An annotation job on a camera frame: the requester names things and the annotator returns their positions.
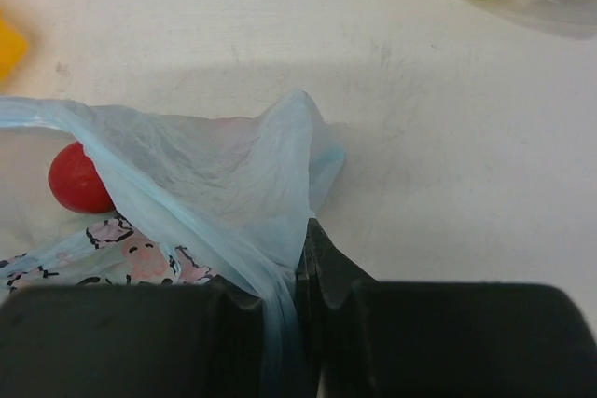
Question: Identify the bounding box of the red round fruit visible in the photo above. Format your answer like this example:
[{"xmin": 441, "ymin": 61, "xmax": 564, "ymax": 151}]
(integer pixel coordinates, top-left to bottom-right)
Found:
[{"xmin": 48, "ymin": 142, "xmax": 115, "ymax": 214}]

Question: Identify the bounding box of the yellow plastic tray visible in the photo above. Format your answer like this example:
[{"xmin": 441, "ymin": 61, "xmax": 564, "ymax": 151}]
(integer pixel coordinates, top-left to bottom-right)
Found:
[{"xmin": 0, "ymin": 13, "xmax": 29, "ymax": 83}]

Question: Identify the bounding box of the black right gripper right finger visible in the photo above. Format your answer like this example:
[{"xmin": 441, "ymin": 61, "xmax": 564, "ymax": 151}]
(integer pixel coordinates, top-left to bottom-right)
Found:
[{"xmin": 296, "ymin": 220, "xmax": 596, "ymax": 397}]

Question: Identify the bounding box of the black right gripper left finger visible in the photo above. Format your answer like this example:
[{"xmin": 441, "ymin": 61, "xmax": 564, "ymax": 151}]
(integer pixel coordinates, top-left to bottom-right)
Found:
[{"xmin": 1, "ymin": 281, "xmax": 263, "ymax": 397}]

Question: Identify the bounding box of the light blue printed plastic bag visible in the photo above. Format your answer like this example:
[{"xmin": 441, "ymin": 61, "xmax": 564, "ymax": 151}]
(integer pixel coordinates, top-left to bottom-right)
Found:
[{"xmin": 1, "ymin": 90, "xmax": 345, "ymax": 397}]

